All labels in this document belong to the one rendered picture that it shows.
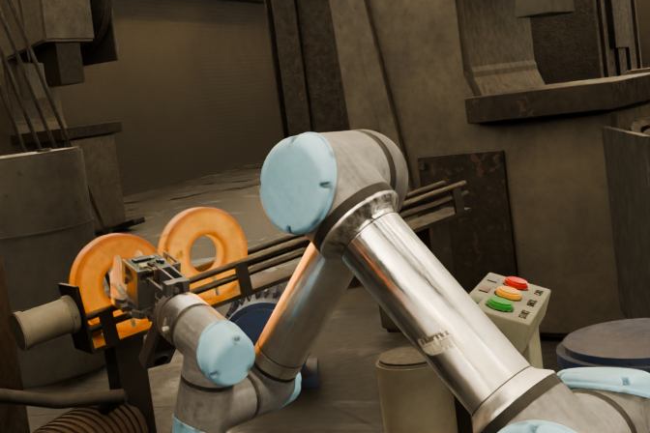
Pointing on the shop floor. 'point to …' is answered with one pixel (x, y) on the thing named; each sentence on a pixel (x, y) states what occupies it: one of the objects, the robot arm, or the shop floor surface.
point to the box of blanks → (630, 212)
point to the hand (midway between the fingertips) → (119, 276)
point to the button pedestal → (517, 317)
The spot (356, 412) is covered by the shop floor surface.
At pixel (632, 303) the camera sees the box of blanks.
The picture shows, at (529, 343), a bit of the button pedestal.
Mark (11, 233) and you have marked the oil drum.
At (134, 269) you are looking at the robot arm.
